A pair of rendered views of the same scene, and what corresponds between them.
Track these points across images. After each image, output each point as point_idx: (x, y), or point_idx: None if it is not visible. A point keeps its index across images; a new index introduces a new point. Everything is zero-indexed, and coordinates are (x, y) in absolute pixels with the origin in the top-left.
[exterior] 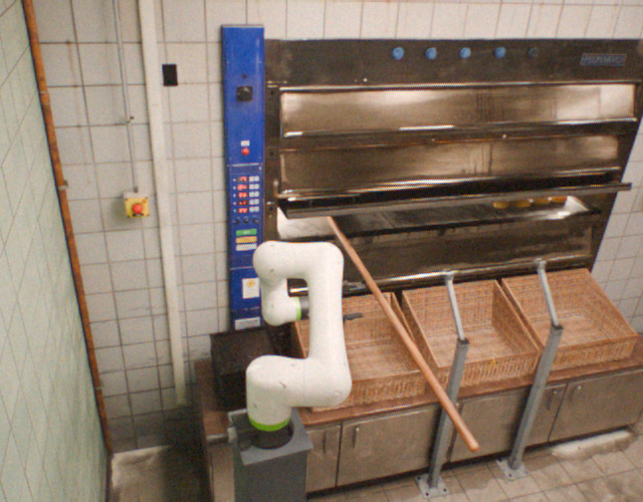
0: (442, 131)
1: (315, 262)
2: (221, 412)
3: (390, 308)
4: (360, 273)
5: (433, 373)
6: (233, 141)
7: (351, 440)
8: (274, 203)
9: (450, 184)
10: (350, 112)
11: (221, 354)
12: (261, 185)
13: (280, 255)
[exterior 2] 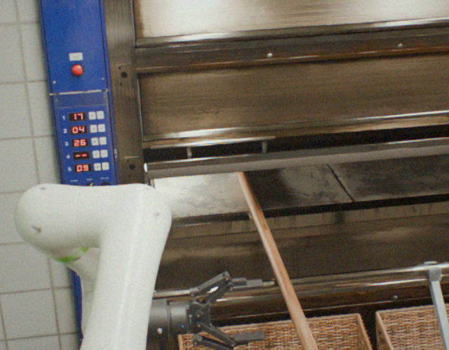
0: (415, 30)
1: (111, 214)
2: None
3: (356, 341)
4: (272, 267)
5: None
6: (56, 54)
7: None
8: (136, 157)
9: (441, 123)
10: (250, 1)
11: None
12: (109, 126)
13: (52, 204)
